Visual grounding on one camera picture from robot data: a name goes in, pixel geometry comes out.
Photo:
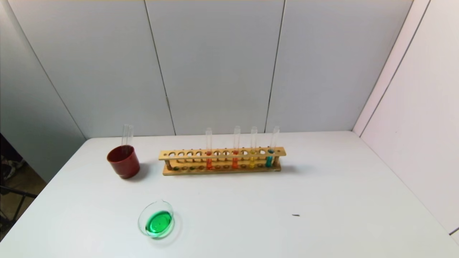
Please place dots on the blue pigment glass test tube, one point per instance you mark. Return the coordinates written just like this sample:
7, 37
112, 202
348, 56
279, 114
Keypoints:
269, 162
130, 134

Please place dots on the yellow pigment glass test tube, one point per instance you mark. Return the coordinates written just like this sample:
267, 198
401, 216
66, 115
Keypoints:
125, 134
252, 163

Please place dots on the red pigment glass test tube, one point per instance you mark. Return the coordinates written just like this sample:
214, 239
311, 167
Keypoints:
209, 165
235, 164

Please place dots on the wooden test tube rack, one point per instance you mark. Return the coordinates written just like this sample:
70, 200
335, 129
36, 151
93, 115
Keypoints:
215, 172

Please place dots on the dark red plastic cup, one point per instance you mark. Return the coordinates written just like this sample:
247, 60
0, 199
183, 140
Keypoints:
123, 163

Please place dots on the clear glass dish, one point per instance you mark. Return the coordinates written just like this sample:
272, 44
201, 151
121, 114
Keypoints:
157, 224

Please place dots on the black metal stand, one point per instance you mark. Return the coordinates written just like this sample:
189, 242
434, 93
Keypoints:
18, 191

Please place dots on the dark floor clutter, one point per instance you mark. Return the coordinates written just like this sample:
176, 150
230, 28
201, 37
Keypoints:
10, 168

